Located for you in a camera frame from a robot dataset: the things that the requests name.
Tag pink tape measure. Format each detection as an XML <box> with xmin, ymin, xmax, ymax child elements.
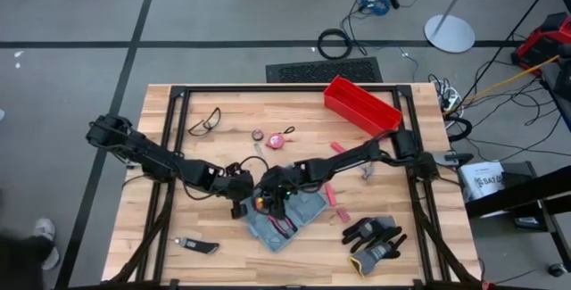
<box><xmin>265</xmin><ymin>125</ymin><xmax>297</xmax><ymax>151</ymax></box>

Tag white round pedestal stand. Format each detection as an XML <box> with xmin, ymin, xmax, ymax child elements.
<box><xmin>423</xmin><ymin>0</ymin><xmax>537</xmax><ymax>54</ymax></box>

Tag black metal stand beam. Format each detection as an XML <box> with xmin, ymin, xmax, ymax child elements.
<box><xmin>463</xmin><ymin>164</ymin><xmax>571</xmax><ymax>220</ymax></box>

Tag grey plastic tool case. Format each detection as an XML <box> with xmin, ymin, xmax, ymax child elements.
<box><xmin>243</xmin><ymin>188</ymin><xmax>331</xmax><ymax>254</ymax></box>

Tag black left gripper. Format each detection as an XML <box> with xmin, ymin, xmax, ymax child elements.
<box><xmin>213</xmin><ymin>163</ymin><xmax>255</xmax><ymax>220</ymax></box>

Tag white printed booklet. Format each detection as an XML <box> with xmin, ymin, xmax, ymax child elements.
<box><xmin>459</xmin><ymin>161</ymin><xmax>507</xmax><ymax>203</ymax></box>

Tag red handled screwdriver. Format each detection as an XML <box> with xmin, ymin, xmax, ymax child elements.
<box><xmin>323</xmin><ymin>181</ymin><xmax>337</xmax><ymax>208</ymax></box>

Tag coiled black cable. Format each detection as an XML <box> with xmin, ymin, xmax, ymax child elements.
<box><xmin>317</xmin><ymin>28</ymin><xmax>354</xmax><ymax>61</ymax></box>

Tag white power strip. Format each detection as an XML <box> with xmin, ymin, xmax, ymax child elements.
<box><xmin>439</xmin><ymin>85</ymin><xmax>466</xmax><ymax>119</ymax></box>

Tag coiled blue cable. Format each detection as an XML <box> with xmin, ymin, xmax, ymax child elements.
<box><xmin>358</xmin><ymin>0</ymin><xmax>394</xmax><ymax>18</ymax></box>

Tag yellow cable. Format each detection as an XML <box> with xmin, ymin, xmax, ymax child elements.
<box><xmin>442</xmin><ymin>54</ymin><xmax>561</xmax><ymax>117</ymax></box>

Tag black caster wheel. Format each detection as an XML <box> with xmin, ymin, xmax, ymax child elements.
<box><xmin>547</xmin><ymin>262</ymin><xmax>569</xmax><ymax>279</ymax></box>

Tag thick black cable loop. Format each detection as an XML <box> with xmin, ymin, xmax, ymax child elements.
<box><xmin>445</xmin><ymin>115</ymin><xmax>474</xmax><ymax>144</ymax></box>

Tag red black floor machine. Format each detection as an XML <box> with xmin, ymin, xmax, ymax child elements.
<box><xmin>509</xmin><ymin>11</ymin><xmax>571</xmax><ymax>75</ymax></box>

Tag red plastic bin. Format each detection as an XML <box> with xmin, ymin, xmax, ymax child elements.
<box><xmin>323</xmin><ymin>74</ymin><xmax>404</xmax><ymax>142</ymax></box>

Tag clear safety glasses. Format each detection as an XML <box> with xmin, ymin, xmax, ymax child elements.
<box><xmin>186</xmin><ymin>106</ymin><xmax>223</xmax><ymax>138</ymax></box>

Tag grey black work glove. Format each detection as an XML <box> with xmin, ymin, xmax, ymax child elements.
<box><xmin>341</xmin><ymin>214</ymin><xmax>399</xmax><ymax>254</ymax></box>

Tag black utility knife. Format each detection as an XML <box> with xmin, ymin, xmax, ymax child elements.
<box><xmin>174</xmin><ymin>236</ymin><xmax>221</xmax><ymax>256</ymax></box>

